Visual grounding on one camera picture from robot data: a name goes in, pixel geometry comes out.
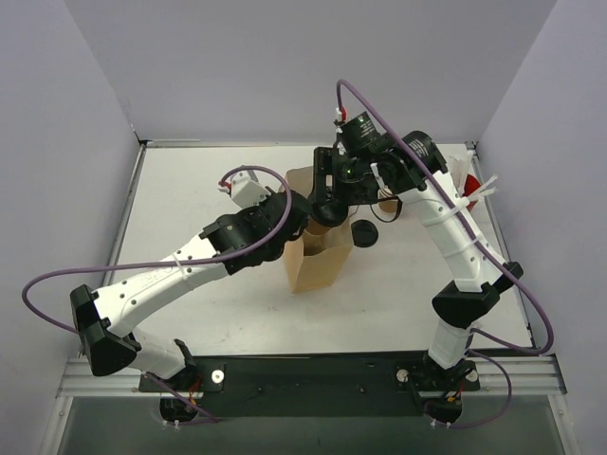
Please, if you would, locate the stack of paper cups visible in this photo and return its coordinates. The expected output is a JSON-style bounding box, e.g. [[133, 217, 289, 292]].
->
[[378, 190, 399, 214]]

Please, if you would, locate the black plastic cup lid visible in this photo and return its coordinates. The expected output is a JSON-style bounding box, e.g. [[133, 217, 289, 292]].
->
[[311, 201, 349, 228]]

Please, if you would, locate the brown paper bag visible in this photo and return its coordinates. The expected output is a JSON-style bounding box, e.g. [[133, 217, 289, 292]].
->
[[282, 166, 354, 295]]

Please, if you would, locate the brown paper coffee cup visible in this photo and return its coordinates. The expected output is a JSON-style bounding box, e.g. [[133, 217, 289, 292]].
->
[[305, 220, 331, 236]]

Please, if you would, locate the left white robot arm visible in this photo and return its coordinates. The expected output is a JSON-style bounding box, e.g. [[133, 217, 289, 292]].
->
[[70, 191, 310, 391]]

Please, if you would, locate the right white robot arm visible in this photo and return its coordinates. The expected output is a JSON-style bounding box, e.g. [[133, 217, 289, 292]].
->
[[308, 111, 523, 370]]

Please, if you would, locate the red cylindrical straw holder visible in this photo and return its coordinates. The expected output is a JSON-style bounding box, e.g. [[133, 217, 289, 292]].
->
[[463, 174, 481, 211]]

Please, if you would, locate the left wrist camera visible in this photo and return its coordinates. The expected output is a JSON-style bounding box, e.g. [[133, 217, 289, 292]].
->
[[218, 171, 271, 209]]

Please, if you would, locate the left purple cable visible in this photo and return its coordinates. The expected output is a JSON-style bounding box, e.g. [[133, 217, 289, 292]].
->
[[21, 164, 293, 333]]

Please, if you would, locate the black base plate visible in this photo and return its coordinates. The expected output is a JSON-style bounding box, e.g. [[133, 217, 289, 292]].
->
[[138, 351, 480, 418]]

